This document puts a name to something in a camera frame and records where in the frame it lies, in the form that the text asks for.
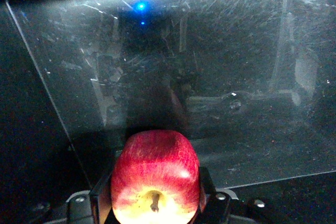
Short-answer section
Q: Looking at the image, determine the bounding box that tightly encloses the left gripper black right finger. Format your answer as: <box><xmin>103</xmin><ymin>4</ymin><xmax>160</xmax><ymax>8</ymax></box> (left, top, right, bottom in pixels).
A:
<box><xmin>195</xmin><ymin>167</ymin><xmax>238</xmax><ymax>224</ymax></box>

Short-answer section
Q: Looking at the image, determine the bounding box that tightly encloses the black plastic box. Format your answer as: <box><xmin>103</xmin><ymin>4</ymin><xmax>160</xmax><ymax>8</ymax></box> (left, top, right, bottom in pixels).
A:
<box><xmin>0</xmin><ymin>0</ymin><xmax>336</xmax><ymax>224</ymax></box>

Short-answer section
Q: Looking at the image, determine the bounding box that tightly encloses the red yellow apple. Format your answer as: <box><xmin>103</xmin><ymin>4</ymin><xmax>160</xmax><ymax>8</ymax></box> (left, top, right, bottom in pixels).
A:
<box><xmin>110</xmin><ymin>129</ymin><xmax>202</xmax><ymax>224</ymax></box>

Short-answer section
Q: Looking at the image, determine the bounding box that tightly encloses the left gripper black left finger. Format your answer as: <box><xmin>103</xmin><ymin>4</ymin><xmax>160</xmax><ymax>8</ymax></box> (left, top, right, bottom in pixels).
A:
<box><xmin>67</xmin><ymin>173</ymin><xmax>114</xmax><ymax>224</ymax></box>

